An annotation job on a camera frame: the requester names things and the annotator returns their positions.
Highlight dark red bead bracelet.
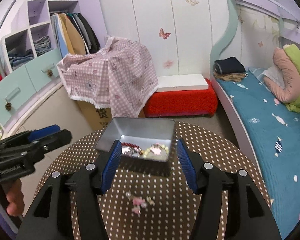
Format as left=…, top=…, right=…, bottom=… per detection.
left=120, top=142, right=143, bottom=158

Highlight cream yellow bead bracelet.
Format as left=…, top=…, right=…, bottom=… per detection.
left=141, top=143, right=170, bottom=159

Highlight grey metal tin box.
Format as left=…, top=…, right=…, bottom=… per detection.
left=94, top=117, right=175, bottom=163

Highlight pink white charm bracelet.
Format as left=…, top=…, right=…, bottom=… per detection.
left=124, top=191, right=156, bottom=217

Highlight left human hand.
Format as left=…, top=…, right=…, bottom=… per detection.
left=2, top=179, right=25, bottom=217

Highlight teal drawer cabinet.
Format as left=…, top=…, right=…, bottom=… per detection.
left=0, top=49, right=62, bottom=127

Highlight brown cardboard box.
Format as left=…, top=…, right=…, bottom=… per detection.
left=76, top=101, right=146, bottom=131

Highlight brown polka dot tablecloth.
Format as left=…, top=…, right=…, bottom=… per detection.
left=33, top=121, right=272, bottom=240

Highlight red upholstered bench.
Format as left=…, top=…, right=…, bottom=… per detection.
left=143, top=79, right=218, bottom=117

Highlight pink checkered cloth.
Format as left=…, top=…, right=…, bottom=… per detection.
left=57, top=36, right=159, bottom=118

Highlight folded blue jeans stack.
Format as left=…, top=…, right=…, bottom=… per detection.
left=8, top=35, right=52, bottom=70

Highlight blue patterned bed mattress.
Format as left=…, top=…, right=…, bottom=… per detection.
left=217, top=73, right=300, bottom=238

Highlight tan folded clothes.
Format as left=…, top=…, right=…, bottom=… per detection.
left=213, top=72, right=247, bottom=82

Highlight purple stair shelf cabinet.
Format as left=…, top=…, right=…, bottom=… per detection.
left=0, top=0, right=108, bottom=71

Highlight hanging clothes row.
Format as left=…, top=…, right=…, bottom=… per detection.
left=50, top=13, right=101, bottom=57

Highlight dark navy folded clothes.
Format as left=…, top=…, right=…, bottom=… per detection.
left=213, top=57, right=245, bottom=75

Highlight pink folded quilt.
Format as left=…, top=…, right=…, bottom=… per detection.
left=262, top=48, right=300, bottom=103

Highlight white pillow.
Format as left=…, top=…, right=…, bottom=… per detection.
left=262, top=66, right=285, bottom=88

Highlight white wardrobe doors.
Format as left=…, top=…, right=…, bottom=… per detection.
left=100, top=0, right=229, bottom=77

